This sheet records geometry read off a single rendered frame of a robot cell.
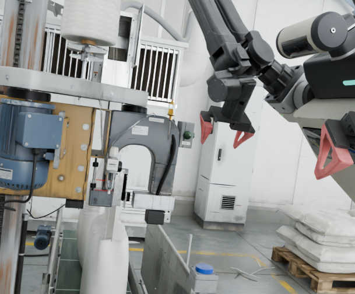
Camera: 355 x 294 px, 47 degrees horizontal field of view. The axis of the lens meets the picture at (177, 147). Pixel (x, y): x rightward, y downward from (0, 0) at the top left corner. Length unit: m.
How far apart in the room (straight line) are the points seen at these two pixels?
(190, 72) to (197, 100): 1.10
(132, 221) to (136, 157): 0.66
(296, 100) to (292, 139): 5.07
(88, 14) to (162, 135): 0.47
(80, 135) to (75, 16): 0.39
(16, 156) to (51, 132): 0.13
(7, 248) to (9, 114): 0.52
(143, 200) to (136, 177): 2.78
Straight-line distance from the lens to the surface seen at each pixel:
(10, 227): 1.52
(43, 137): 1.14
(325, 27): 0.82
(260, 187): 6.08
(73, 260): 2.72
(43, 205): 4.24
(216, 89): 0.98
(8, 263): 1.56
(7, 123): 1.22
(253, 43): 1.10
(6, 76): 1.20
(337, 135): 0.56
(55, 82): 1.21
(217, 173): 5.15
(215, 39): 1.07
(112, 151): 1.34
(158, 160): 1.42
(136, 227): 4.37
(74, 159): 1.40
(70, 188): 1.42
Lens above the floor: 1.34
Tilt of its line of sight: 4 degrees down
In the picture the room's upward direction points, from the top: 8 degrees clockwise
